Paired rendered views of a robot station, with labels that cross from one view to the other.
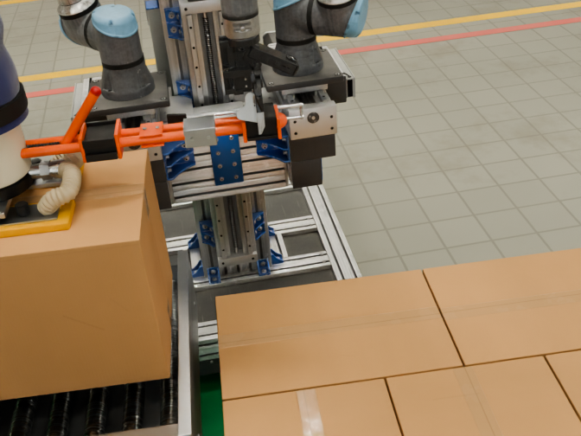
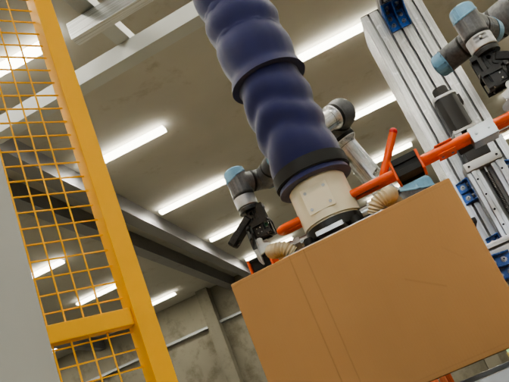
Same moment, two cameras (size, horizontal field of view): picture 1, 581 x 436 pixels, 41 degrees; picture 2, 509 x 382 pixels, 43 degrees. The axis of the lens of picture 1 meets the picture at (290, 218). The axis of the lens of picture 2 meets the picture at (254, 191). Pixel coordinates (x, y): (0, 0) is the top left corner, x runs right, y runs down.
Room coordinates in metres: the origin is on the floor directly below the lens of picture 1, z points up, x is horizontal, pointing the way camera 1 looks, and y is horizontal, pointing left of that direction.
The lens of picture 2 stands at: (-0.24, 0.30, 0.63)
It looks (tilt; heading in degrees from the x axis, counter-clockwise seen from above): 20 degrees up; 17
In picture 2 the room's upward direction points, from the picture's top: 23 degrees counter-clockwise
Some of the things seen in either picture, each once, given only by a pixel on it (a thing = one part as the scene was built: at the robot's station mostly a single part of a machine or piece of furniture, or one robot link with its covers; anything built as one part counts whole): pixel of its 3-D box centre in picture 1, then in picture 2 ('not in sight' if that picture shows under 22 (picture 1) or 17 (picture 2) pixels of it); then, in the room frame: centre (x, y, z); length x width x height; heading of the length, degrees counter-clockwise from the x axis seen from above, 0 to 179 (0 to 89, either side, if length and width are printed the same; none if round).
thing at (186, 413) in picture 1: (185, 337); not in sight; (1.50, 0.30, 0.58); 0.70 x 0.03 x 0.06; 4
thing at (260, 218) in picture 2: not in sight; (257, 223); (1.74, 0.93, 1.30); 0.09 x 0.08 x 0.12; 94
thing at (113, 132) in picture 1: (102, 140); (407, 168); (1.52, 0.40, 1.15); 0.10 x 0.08 x 0.06; 4
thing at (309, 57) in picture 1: (296, 50); not in sight; (2.12, -0.06, 1.09); 0.15 x 0.15 x 0.10
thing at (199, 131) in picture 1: (200, 131); (482, 133); (1.53, 0.18, 1.15); 0.07 x 0.07 x 0.04; 4
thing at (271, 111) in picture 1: (260, 123); not in sight; (1.53, 0.05, 1.15); 0.08 x 0.07 x 0.05; 94
